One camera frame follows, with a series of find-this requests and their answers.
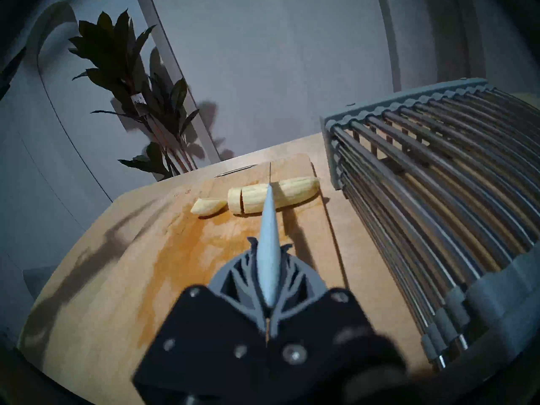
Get grey handled kitchen knife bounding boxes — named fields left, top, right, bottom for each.
left=256, top=160, right=282, bottom=308

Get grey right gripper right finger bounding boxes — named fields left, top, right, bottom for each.
left=270, top=244, right=406, bottom=383

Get wooden cutting board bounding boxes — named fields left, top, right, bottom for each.
left=38, top=152, right=427, bottom=405

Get grey metal dish rack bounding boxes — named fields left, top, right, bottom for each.
left=321, top=77, right=540, bottom=371

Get tall potted green plant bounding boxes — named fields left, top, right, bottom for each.
left=67, top=10, right=201, bottom=181

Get peeled banana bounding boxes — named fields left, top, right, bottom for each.
left=243, top=176, right=321, bottom=215

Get short banana slice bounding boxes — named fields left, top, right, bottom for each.
left=227, top=186, right=245, bottom=215

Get small banana tip piece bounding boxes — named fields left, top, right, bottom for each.
left=190, top=197, right=229, bottom=218

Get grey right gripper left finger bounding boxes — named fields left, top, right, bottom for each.
left=132, top=238, right=270, bottom=405

